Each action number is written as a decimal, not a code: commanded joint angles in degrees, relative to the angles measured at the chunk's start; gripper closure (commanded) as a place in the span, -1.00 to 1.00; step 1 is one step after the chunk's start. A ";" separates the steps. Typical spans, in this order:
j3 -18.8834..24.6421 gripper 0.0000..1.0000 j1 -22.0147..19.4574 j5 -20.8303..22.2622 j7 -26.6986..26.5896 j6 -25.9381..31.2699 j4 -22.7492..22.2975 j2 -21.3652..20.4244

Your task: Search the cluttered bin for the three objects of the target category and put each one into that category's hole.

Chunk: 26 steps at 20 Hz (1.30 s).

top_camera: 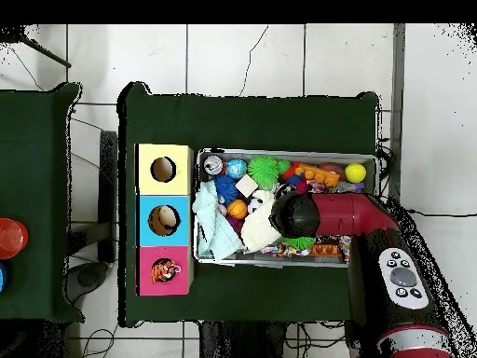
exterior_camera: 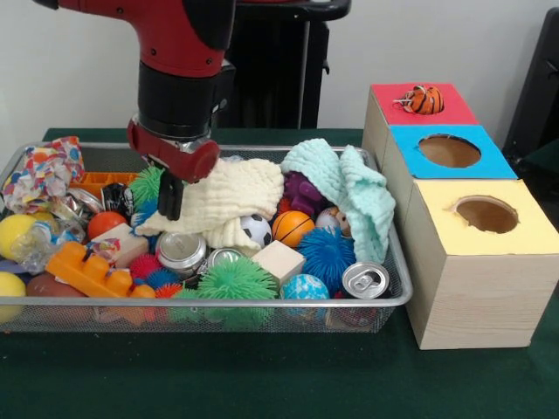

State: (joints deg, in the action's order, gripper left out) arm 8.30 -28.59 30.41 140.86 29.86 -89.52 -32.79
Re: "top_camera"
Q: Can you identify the cream yellow muslin cloth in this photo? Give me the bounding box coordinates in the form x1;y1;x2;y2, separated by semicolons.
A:
239;192;283;254

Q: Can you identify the mint green muslin cloth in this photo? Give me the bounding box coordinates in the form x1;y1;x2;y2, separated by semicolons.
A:
192;181;243;262

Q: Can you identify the orange tiger plush toy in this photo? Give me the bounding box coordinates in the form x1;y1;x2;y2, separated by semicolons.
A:
150;256;181;284

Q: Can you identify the clear mesh bin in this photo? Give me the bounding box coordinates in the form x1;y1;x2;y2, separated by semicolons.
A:
193;148;377;269

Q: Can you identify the wooden box with three holes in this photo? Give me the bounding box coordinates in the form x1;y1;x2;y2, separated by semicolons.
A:
134;143;197;297

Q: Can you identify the small orange basketball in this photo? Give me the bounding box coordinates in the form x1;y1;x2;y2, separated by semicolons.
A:
226;199;250;221

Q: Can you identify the wooden cube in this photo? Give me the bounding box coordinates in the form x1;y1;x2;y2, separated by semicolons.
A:
234;174;260;199

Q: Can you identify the blue spiky ball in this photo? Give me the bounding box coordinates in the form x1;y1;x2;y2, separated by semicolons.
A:
213;174;239;206

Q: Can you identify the small globe ball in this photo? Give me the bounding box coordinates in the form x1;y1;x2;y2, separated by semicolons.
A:
225;158;248;180

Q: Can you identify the large green spiky ball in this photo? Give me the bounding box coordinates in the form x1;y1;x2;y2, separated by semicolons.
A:
247;155;281;189

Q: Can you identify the silver can with pull tab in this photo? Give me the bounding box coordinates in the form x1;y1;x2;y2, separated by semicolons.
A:
202;154;225;177

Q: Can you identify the dark green table cloth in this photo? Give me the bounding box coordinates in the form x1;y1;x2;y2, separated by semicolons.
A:
117;81;381;328

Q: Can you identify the orange plastic toy piece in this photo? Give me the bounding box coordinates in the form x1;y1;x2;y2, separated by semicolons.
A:
293;162;343;189

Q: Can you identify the yellow ball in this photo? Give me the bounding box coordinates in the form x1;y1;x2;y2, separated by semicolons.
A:
345;162;367;185

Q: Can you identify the black floor stand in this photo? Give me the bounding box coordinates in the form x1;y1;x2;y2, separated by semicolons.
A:
65;130;119;298

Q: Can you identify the green cloth side table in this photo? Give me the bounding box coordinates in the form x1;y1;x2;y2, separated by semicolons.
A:
0;83;83;324

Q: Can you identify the red cup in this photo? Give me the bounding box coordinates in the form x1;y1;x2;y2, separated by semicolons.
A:
0;216;30;260

